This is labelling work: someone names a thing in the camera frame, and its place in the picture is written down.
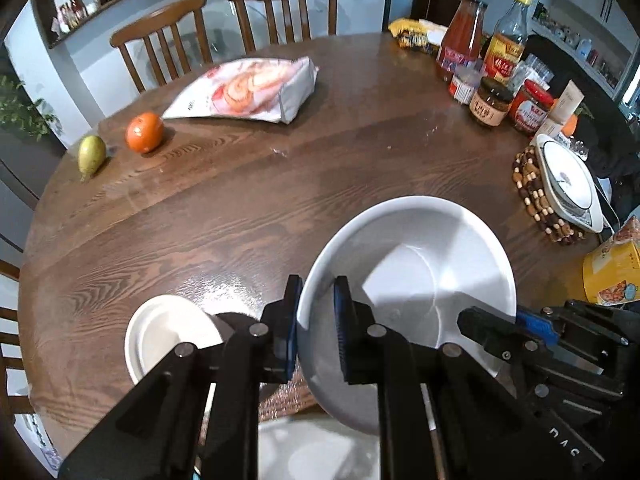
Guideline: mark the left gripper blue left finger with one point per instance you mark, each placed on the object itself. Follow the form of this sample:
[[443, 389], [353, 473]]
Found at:
[[257, 351]]

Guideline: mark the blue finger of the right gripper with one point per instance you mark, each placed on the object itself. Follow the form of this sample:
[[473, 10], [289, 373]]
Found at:
[[538, 326]]

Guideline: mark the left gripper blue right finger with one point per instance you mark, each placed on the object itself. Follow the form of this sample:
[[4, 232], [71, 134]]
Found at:
[[373, 354]]

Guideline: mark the large white shallow bowl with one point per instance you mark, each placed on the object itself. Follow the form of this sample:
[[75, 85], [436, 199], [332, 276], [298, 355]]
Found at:
[[417, 261]]

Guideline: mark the small white bowl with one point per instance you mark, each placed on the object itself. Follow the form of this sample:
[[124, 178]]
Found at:
[[160, 324]]

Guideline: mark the yellow snack box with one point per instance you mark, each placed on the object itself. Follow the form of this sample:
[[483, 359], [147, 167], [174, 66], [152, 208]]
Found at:
[[611, 272]]

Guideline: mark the white patterned plate on trivet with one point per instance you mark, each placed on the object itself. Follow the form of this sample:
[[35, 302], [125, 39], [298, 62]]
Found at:
[[568, 184]]

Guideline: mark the wooden bead trivet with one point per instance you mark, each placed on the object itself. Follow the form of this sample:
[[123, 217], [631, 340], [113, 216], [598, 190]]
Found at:
[[526, 176]]

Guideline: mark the red lid chili jar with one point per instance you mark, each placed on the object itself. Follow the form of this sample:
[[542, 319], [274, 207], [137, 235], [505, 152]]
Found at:
[[530, 107]]

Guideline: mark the brown sauce jar black lid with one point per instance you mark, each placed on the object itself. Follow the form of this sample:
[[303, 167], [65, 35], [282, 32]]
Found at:
[[490, 102]]

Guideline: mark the orange tangerine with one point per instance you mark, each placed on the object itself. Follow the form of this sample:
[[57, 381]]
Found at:
[[145, 133]]

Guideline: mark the small white label jar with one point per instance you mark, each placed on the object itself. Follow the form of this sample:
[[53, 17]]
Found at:
[[463, 83]]

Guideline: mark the wooden chair at left side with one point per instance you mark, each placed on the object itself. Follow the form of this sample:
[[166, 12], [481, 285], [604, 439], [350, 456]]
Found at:
[[12, 404]]

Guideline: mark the wooden chair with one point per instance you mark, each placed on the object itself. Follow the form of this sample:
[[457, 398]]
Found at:
[[163, 24], [246, 31], [12, 404]]

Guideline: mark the white shrimp snack bag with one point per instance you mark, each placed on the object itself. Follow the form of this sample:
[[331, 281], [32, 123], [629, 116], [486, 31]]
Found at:
[[263, 89]]

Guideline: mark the green pear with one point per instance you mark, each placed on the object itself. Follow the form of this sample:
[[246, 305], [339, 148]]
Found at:
[[92, 153]]

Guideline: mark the yellow cap oil bottle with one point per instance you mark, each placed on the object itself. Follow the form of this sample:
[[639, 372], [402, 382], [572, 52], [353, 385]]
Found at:
[[507, 43]]

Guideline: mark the red sauce glass bottle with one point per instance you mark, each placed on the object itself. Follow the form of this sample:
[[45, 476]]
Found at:
[[461, 43]]

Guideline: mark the grey refrigerator with magnets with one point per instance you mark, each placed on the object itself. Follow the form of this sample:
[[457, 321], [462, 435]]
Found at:
[[26, 166]]

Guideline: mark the yellow black snack packet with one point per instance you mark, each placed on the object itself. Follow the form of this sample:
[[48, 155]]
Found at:
[[417, 35]]

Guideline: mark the white cabinet with items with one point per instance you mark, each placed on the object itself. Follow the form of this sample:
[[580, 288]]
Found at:
[[601, 35]]

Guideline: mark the hanging green vine plant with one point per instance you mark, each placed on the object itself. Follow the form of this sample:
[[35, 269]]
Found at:
[[20, 114]]

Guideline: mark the wooden chair back left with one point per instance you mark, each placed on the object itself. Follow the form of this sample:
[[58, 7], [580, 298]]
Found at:
[[163, 24]]

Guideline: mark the wooden chair back right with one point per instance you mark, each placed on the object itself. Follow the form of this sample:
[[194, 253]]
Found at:
[[246, 31]]

